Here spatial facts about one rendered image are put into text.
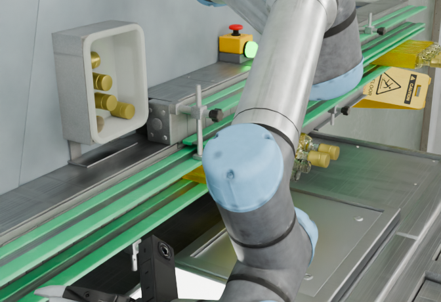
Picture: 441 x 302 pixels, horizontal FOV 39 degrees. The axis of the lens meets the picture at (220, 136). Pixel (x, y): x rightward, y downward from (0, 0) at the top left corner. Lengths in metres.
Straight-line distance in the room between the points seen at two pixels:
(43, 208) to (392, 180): 1.00
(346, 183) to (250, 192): 1.19
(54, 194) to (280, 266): 0.63
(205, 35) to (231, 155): 1.12
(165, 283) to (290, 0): 0.39
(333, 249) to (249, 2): 0.56
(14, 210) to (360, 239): 0.72
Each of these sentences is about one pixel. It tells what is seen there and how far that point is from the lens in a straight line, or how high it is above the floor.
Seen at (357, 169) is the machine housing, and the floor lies 1.12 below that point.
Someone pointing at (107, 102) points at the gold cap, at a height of 0.81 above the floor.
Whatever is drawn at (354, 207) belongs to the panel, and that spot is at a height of 1.22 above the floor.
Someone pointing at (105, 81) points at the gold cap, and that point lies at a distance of 1.28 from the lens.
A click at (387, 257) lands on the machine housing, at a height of 1.36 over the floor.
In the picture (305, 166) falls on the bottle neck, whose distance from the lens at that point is 1.41.
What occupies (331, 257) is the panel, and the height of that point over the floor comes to 1.26.
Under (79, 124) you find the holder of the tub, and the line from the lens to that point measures 1.27.
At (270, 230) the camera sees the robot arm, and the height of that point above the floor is 1.42.
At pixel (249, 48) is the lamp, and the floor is 0.85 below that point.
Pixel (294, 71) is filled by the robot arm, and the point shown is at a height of 1.38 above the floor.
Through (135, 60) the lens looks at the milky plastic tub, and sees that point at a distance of 1.34.
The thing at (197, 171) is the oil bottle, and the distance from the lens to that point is 1.40.
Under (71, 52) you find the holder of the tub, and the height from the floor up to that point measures 0.80.
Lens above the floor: 1.67
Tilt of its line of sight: 30 degrees down
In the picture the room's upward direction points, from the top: 102 degrees clockwise
